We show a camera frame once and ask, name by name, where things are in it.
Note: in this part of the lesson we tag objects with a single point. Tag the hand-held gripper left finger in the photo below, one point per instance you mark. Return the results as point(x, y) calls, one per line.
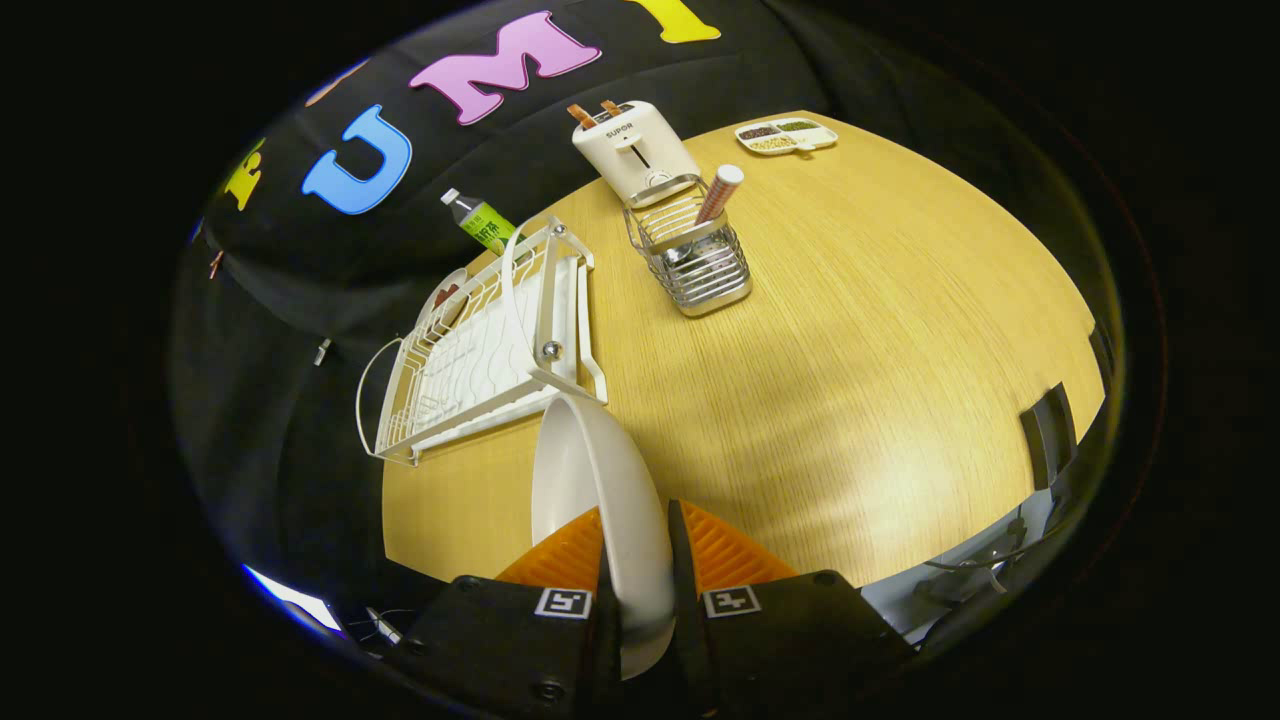
point(607, 655)

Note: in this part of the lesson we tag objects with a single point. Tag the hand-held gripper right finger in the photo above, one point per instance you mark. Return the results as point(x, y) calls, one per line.
point(685, 640)

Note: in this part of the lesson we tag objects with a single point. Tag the large white plate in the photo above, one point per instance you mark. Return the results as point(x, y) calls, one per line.
point(610, 480)

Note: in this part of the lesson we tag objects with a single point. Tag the small grey plate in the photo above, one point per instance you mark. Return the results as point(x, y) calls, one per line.
point(455, 283)

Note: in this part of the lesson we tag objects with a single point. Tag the white divided dish with beans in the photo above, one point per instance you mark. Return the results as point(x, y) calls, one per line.
point(790, 135)

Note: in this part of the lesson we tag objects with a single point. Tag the red sausage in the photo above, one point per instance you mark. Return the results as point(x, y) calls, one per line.
point(446, 294)

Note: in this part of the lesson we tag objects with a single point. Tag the white clip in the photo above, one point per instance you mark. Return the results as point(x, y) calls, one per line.
point(322, 351)

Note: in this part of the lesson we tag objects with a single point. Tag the black flat object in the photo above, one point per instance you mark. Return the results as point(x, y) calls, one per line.
point(1048, 435)

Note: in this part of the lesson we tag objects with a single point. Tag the green label drink bottle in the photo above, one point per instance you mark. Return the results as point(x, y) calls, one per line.
point(482, 222)

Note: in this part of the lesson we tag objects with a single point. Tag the black backdrop cloth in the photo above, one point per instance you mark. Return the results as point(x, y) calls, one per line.
point(300, 300)

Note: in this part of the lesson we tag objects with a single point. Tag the white toaster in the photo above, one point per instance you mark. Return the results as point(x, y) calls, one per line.
point(640, 160)

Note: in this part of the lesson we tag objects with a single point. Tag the brown toast slice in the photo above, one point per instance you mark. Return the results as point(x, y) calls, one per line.
point(581, 116)
point(611, 108)

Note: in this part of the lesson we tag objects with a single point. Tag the pink clip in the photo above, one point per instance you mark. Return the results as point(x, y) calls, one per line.
point(215, 264)

